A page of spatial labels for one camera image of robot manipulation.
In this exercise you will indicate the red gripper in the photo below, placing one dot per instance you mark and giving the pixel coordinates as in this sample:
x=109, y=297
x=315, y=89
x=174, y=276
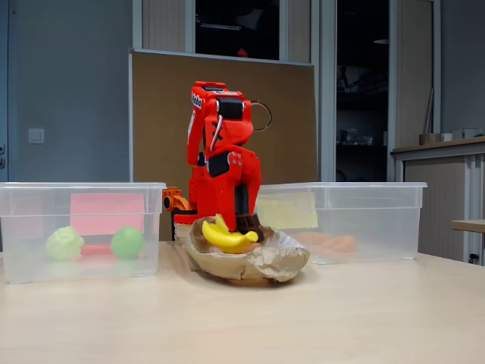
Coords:
x=247, y=178

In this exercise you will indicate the orange toy croissant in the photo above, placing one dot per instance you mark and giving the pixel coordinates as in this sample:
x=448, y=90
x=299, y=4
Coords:
x=343, y=244

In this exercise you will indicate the green toy apple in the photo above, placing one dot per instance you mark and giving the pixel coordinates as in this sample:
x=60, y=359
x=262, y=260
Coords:
x=127, y=242

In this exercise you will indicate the red toy chili pepper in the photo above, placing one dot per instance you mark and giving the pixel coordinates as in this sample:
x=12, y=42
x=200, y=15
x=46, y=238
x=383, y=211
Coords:
x=96, y=249

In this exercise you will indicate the light green toy grapes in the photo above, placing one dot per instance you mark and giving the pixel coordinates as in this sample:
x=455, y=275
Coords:
x=64, y=243

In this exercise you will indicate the red robot arm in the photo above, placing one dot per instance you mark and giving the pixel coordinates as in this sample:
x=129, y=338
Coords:
x=201, y=197

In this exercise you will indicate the yellow sticky note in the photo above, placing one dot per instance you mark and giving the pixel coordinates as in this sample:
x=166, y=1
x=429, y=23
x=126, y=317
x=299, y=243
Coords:
x=288, y=210

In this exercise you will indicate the clear plastic bin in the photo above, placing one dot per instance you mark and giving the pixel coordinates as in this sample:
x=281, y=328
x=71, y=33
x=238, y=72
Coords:
x=38, y=212
x=371, y=220

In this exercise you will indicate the pink sticky note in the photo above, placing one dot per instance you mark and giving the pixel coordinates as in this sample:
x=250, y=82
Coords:
x=106, y=214

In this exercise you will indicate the yellow toy bananas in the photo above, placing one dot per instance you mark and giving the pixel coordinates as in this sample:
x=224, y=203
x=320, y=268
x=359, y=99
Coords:
x=227, y=240

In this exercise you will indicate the clear plastic bag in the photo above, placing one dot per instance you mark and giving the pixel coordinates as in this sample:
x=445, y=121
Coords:
x=282, y=240

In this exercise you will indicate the crumpled brown paper bag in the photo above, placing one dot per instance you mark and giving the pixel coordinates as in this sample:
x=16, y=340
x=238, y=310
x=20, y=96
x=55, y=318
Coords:
x=265, y=265

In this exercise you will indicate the wooden base block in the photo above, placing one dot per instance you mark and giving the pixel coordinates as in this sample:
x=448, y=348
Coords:
x=182, y=231

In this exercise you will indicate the orange printed clamp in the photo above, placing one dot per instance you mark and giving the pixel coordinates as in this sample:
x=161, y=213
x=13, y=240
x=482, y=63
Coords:
x=172, y=201

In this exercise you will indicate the brown cork pin board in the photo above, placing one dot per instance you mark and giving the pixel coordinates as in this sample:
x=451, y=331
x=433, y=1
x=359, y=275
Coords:
x=295, y=132

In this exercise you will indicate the grey cabinet with wooden top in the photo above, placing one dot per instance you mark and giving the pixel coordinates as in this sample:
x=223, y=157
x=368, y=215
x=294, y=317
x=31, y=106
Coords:
x=435, y=197

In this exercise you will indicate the grey metal rod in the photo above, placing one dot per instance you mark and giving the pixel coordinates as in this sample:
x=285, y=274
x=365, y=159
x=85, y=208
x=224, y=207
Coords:
x=428, y=113

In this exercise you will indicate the white cup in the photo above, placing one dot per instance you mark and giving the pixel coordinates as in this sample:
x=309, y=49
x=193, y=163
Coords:
x=446, y=137

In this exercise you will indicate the light wooden side table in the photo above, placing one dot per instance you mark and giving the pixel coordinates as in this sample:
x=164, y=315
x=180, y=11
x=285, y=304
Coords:
x=470, y=225

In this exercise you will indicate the white light switch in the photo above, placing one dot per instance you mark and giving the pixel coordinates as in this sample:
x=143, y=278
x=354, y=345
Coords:
x=36, y=135

